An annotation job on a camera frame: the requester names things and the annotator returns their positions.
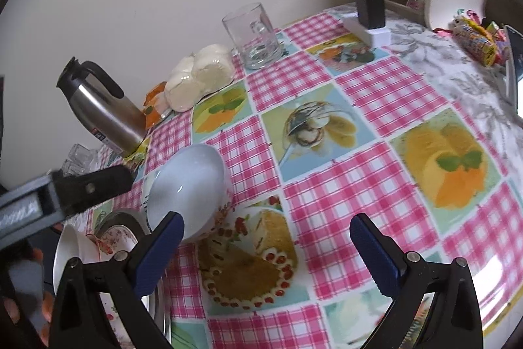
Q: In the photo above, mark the white power strip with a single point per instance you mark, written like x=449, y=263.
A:
x=367, y=35

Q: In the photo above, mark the white square bowl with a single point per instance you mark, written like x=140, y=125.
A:
x=69, y=251

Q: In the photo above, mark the colourful snack packet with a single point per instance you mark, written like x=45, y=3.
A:
x=476, y=38

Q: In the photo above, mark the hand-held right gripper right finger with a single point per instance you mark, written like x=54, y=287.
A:
x=374, y=255

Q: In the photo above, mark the stainless steel round plate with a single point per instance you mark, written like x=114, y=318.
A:
x=122, y=216

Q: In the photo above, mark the clear glass mug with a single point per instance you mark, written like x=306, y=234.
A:
x=253, y=38

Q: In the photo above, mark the person's left hand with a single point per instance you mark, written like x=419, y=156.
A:
x=12, y=310

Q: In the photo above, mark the orange snack packet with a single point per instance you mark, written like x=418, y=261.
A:
x=155, y=107

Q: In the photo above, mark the bag of white buns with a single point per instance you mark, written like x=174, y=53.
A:
x=200, y=75

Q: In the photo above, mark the stainless steel thermos jug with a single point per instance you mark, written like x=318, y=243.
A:
x=106, y=107

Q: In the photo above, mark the grey floral cloth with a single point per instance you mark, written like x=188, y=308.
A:
x=449, y=75

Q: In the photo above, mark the pale bowl with pink flowers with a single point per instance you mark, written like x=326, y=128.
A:
x=188, y=185

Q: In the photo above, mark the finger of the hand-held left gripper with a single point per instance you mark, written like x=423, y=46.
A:
x=90, y=187

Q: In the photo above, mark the pink plaid tablecloth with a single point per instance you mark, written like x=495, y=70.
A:
x=347, y=189

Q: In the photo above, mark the dark framed panel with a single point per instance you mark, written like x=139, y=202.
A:
x=515, y=67

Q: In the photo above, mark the black charger plug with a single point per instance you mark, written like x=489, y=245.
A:
x=369, y=7

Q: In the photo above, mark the clear faceted glass cup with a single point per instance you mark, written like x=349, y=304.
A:
x=73, y=167
x=81, y=152

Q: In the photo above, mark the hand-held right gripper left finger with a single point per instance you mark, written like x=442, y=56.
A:
x=159, y=255

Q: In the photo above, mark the strawberry print bowl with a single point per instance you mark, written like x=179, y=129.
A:
x=98, y=243

